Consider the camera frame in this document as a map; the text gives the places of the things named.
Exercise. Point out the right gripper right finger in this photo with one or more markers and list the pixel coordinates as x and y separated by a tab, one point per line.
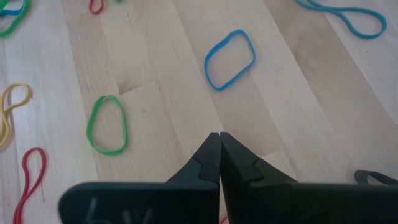
295	205

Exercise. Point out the green rubber band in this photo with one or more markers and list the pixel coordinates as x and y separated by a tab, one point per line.
23	15
109	152

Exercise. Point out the grey rubber band top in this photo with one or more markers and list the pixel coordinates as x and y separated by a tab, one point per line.
385	25

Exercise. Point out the yellow rubber band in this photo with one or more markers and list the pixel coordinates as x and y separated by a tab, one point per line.
4	124

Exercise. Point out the blue rubber band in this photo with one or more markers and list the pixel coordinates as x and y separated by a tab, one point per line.
253	56
11	12

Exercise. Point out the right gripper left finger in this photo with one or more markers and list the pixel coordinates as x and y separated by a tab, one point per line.
140	202

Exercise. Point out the black rubber band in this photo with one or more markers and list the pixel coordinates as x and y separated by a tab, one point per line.
356	176

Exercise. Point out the red rubber band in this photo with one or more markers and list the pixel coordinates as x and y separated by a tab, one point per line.
43	168
96	13

